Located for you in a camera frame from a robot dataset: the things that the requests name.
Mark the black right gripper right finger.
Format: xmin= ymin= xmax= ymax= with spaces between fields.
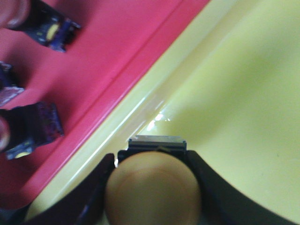
xmin=186 ymin=150 xmax=296 ymax=225

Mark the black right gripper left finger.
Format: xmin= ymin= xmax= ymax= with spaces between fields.
xmin=22 ymin=153 xmax=115 ymax=225

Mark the red button lying lower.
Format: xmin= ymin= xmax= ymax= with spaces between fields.
xmin=0 ymin=102 xmax=64 ymax=160

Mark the red button lying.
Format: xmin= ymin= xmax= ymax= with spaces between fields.
xmin=0 ymin=0 xmax=81 ymax=53
xmin=0 ymin=102 xmax=64 ymax=160

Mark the yellow plastic tray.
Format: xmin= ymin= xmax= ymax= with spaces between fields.
xmin=26 ymin=0 xmax=300 ymax=223

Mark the button block in tray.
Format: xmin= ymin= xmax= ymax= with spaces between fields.
xmin=0 ymin=61 xmax=25 ymax=107

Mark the red plastic tray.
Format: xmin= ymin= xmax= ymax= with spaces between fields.
xmin=0 ymin=0 xmax=207 ymax=209

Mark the red button lying upper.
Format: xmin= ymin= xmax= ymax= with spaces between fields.
xmin=0 ymin=0 xmax=81 ymax=53

